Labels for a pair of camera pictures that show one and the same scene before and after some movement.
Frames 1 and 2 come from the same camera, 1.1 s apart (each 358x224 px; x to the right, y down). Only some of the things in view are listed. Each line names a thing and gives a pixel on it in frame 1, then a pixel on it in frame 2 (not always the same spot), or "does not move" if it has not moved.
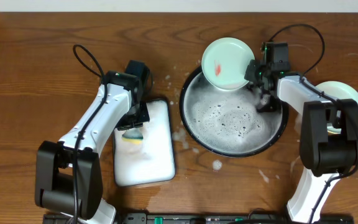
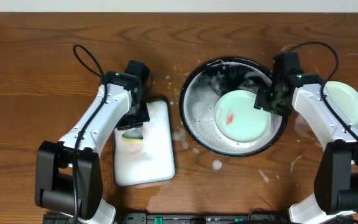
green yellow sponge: [133, 135] does not move
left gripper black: [132, 121] does not move
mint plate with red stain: [225, 61] to [238, 118]
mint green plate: [340, 90] does not move
